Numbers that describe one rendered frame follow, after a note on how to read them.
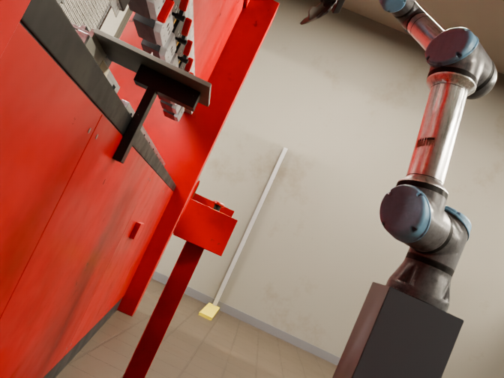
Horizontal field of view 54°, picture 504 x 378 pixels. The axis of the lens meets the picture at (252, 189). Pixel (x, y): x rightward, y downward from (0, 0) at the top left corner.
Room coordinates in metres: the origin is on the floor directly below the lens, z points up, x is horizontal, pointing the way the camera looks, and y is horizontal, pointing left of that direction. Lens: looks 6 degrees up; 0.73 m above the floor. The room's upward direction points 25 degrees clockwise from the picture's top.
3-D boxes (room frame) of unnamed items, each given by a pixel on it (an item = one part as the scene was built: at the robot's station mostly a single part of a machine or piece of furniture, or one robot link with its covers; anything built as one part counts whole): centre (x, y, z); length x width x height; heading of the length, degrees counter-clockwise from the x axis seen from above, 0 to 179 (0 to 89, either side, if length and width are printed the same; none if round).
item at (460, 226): (1.20, -0.47, 0.94); 0.13 x 0.12 x 0.14; 129
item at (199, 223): (1.60, 0.09, 0.75); 0.20 x 0.16 x 0.18; 7
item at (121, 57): (1.09, 0.31, 1.00); 0.26 x 0.18 x 0.01; 94
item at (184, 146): (3.34, 0.79, 1.15); 0.85 x 0.25 x 2.30; 94
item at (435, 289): (1.21, -0.47, 0.82); 0.15 x 0.15 x 0.10
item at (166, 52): (1.66, 0.49, 1.26); 0.15 x 0.09 x 0.17; 4
